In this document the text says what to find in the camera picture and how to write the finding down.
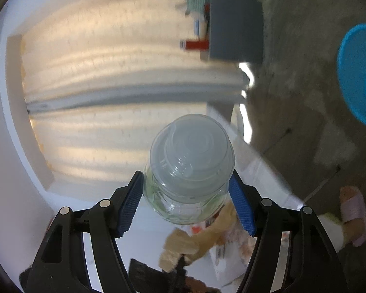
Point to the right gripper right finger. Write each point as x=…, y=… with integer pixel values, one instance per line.
x=312, y=262

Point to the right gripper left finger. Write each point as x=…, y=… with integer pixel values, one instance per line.
x=60, y=264

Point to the clear plastic jar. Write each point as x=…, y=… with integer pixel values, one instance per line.
x=191, y=161

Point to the blue plastic trash basket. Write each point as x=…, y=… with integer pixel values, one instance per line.
x=351, y=71

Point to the white trouser leg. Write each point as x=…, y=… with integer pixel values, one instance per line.
x=334, y=229

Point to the pink slipper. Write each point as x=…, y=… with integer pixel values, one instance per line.
x=353, y=212

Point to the white printed plastic wrapper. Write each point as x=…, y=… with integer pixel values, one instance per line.
x=231, y=257

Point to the crumpled brown paper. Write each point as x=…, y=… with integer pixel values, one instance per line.
x=194, y=247

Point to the cream window curtain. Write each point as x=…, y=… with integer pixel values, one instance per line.
x=102, y=77

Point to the red canister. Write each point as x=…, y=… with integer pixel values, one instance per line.
x=194, y=45

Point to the grey cabinet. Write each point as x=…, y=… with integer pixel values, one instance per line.
x=236, y=31

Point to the teal box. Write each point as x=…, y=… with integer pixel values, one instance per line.
x=196, y=6

